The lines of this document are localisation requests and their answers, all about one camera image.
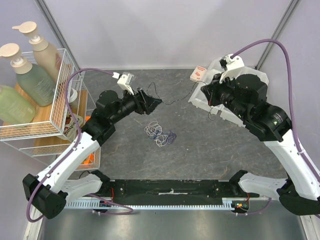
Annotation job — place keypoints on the light green bottle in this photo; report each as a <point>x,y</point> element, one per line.
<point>14,108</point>

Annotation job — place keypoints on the orange snack packet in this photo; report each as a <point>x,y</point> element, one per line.
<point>90,161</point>

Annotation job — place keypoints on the beige pump bottle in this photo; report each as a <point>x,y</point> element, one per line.
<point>45,53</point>

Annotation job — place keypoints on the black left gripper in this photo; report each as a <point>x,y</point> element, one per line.
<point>144,103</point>

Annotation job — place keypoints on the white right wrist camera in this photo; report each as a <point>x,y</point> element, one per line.
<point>230,65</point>

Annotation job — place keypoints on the white wire basket shelf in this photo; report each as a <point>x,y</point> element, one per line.
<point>84,104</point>

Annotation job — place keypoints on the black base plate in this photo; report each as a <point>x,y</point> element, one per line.
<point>170,191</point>

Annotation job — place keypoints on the wooden shelf board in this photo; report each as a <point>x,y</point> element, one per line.
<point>40,136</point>

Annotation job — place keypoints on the small red white box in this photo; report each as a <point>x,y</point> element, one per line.
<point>198,74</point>

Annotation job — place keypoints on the brown white snack bag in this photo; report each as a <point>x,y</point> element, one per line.
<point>70,128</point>

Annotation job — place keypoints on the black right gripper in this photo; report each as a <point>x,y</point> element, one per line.
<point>213,92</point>

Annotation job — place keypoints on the white plastic compartment tray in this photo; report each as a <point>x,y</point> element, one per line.
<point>248,93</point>

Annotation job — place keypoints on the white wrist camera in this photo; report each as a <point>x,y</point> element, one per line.
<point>124,81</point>
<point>230,65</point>

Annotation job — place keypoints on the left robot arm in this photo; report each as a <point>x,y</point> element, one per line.
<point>49,191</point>

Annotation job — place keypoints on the small white cup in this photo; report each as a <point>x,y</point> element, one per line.
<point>73,95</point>

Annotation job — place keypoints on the white slotted cable duct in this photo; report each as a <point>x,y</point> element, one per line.
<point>90,203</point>

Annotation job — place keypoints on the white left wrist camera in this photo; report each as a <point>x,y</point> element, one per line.
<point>124,81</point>

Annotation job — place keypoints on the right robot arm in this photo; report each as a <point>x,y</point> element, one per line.
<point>299,192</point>

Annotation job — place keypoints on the grey-green pump bottle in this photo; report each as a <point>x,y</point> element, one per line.
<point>31,78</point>

